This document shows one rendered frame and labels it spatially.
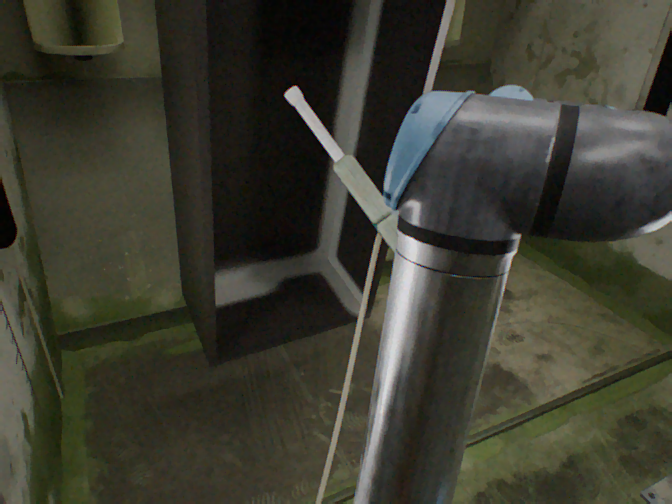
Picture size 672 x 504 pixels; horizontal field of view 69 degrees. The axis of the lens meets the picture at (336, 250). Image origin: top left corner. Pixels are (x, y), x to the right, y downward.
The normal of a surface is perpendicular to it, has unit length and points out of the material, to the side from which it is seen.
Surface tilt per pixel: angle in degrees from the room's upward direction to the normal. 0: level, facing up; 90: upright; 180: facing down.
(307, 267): 12
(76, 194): 57
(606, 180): 74
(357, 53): 102
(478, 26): 90
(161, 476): 0
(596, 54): 90
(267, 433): 0
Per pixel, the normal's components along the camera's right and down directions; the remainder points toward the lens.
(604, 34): -0.90, 0.18
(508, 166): -0.34, 0.17
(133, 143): 0.39, -0.08
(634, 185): 0.22, 0.25
